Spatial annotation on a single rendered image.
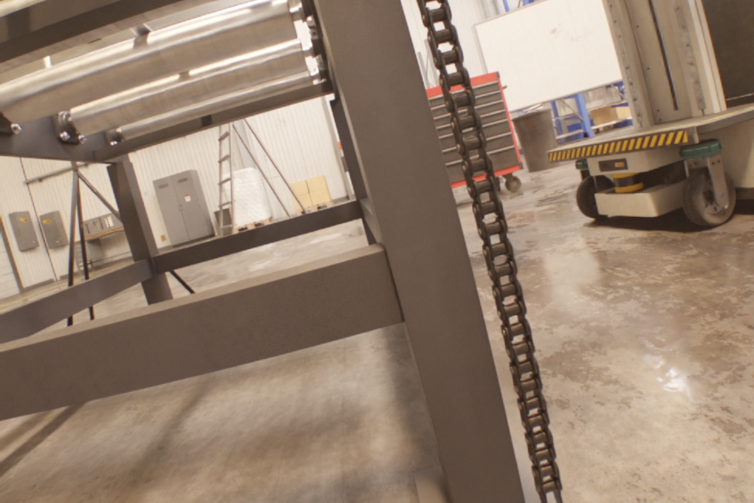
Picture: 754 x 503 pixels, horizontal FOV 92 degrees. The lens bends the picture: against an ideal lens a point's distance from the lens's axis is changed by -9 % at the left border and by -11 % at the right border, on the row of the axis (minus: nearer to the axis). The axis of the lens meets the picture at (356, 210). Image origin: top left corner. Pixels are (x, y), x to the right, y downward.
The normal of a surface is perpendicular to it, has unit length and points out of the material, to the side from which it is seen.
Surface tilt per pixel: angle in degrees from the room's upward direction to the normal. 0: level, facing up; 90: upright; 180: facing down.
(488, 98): 90
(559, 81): 90
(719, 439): 0
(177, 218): 90
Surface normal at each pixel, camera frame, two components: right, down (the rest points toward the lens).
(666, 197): 0.16, 0.03
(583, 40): -0.38, 0.17
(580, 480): -0.26, -0.96
